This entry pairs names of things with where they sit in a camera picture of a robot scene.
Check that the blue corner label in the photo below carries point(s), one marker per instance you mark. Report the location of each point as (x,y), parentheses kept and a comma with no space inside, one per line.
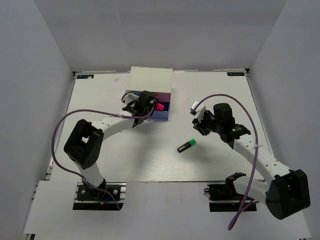
(235,74)
(85,76)

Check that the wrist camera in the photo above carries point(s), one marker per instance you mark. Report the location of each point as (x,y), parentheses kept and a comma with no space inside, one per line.
(198,110)
(129,98)

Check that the pink drawer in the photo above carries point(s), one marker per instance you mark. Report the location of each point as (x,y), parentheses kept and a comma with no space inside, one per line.
(163,96)

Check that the purple-blue wide drawer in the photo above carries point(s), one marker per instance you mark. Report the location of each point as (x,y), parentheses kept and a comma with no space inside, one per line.
(162,115)

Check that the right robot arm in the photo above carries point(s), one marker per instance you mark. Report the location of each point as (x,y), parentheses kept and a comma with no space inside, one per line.
(284,191)

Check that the left blue corner label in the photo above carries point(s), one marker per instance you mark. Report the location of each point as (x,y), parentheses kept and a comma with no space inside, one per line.
(85,76)

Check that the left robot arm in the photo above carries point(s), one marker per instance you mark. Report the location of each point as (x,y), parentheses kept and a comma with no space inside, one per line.
(85,141)

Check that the green cap highlighter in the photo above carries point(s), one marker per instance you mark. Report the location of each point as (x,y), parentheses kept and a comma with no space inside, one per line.
(186,145)

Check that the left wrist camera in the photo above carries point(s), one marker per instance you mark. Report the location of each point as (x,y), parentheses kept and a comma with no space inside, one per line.
(129,98)

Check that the white drawer cabinet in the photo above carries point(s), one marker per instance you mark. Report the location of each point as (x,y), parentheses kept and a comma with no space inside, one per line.
(152,79)

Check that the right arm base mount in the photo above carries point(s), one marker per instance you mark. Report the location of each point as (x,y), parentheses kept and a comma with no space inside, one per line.
(221,200)

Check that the light blue small drawer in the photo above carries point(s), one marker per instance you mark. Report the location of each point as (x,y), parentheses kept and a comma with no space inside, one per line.
(137,93)

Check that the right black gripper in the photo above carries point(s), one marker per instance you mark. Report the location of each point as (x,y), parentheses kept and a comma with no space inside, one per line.
(200,126)

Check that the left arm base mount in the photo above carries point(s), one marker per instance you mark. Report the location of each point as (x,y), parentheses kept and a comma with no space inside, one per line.
(87,199)

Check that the pink cap highlighter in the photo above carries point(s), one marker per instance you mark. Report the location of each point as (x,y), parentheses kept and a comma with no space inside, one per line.
(160,107)

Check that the right blue corner label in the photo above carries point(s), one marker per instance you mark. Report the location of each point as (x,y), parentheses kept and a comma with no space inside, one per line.
(235,74)

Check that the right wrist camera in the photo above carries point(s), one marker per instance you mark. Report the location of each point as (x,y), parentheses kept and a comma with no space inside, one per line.
(198,110)

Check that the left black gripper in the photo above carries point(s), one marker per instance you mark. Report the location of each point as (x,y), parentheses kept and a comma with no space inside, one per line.
(154,105)

